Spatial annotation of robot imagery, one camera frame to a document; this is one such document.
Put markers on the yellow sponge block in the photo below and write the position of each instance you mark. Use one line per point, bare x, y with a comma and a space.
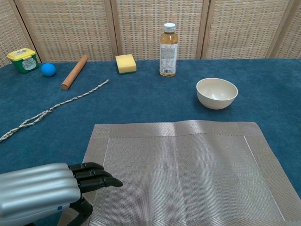
125, 62

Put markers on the blue ball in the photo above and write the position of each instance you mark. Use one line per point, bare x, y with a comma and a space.
49, 69

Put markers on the woven bamboo folding screen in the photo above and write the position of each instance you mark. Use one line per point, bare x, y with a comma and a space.
70, 28

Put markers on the white ceramic bowl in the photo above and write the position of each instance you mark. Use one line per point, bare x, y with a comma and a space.
217, 94

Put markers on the wooden rolling pin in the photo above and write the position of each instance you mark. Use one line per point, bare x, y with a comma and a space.
74, 72

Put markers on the green container yellow lid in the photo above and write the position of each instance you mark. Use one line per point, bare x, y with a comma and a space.
23, 62

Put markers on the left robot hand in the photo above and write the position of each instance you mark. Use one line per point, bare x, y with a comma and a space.
35, 188

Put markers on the gray woven placemat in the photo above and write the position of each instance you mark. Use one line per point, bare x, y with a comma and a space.
188, 176

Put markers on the blue table cloth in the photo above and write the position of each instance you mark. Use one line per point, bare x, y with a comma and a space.
141, 101

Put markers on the amber drink bottle white cap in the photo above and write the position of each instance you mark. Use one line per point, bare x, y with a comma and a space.
168, 56

